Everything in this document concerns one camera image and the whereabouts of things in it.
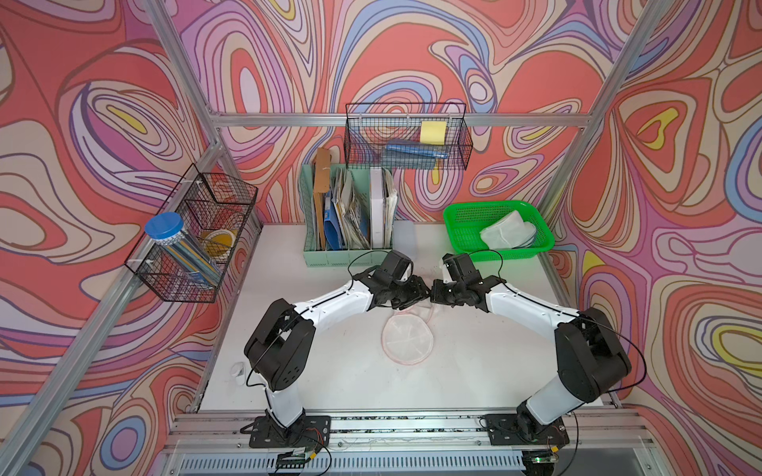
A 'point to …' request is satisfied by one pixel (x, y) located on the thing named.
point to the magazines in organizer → (352, 207)
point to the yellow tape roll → (218, 245)
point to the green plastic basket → (463, 224)
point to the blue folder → (333, 239)
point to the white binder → (377, 206)
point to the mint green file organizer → (313, 253)
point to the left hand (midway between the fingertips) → (431, 296)
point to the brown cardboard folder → (321, 185)
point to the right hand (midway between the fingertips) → (432, 299)
